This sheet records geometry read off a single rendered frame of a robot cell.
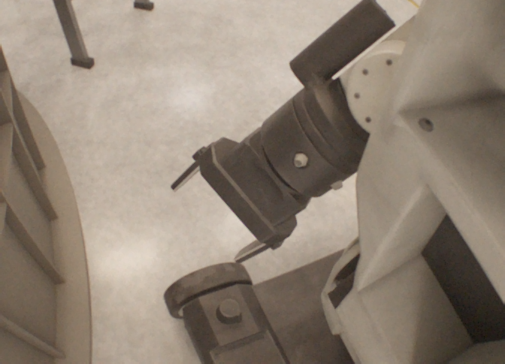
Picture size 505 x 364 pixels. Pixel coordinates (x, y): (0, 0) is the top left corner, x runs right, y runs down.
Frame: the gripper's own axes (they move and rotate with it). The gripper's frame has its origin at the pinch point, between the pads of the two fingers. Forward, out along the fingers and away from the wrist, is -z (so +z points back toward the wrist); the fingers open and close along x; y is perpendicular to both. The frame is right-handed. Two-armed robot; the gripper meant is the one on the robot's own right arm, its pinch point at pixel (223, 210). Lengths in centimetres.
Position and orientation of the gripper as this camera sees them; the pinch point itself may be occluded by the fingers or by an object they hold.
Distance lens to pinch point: 43.3
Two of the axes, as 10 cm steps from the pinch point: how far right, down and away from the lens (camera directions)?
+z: 6.6, -5.0, -5.6
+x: -6.5, -7.6, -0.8
